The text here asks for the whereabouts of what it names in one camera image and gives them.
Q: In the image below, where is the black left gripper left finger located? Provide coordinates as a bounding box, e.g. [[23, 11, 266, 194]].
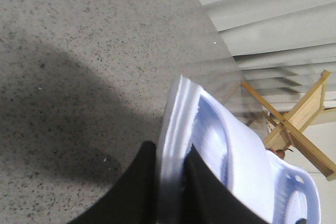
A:
[[70, 141, 156, 223]]

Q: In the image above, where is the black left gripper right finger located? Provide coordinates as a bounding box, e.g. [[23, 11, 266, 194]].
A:
[[183, 148, 266, 224]]

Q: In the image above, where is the light blue slipper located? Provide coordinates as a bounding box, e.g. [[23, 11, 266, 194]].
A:
[[155, 77, 321, 223]]

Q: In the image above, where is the wooden folding stand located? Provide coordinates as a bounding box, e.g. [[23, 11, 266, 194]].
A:
[[240, 70, 335, 181]]

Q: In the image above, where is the white pleated curtain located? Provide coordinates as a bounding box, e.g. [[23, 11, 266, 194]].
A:
[[199, 0, 335, 111]]

